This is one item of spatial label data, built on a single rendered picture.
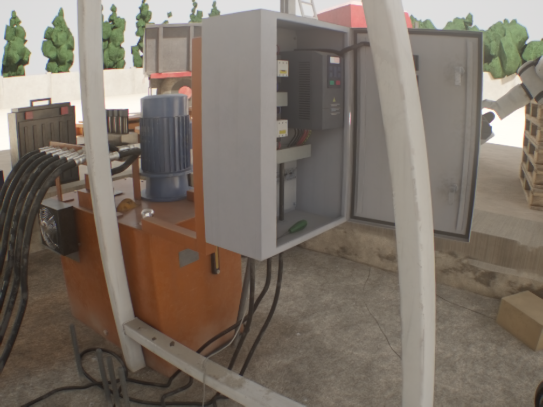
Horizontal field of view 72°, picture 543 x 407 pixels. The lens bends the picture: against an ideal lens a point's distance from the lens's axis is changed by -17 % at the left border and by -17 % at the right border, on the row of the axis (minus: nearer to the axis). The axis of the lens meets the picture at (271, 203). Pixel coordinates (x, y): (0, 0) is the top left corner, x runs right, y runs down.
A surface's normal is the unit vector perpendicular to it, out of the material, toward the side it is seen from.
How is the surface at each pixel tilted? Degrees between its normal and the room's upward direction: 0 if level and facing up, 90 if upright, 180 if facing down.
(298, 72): 90
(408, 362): 93
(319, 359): 0
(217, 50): 90
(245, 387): 0
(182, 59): 90
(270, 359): 0
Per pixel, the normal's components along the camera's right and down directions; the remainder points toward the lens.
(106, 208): 0.77, 0.19
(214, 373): 0.00, -0.96
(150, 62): 0.30, 0.26
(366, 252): -0.67, 0.05
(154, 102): -0.14, 0.27
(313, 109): -0.48, 0.24
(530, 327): -0.97, 0.07
